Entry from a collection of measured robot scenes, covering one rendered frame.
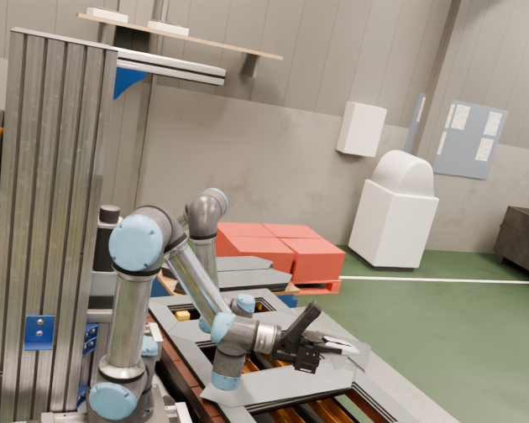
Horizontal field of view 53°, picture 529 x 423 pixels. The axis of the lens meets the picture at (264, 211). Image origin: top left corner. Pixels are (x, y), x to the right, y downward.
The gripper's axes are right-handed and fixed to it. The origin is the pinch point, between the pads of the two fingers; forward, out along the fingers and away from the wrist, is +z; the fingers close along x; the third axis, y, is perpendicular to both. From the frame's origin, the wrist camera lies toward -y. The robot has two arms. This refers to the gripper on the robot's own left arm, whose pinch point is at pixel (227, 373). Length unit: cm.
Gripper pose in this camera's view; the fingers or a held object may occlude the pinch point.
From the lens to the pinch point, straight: 224.1
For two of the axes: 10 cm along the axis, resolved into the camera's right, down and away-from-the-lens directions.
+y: 5.2, 3.4, -7.8
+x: 8.3, 0.2, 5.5
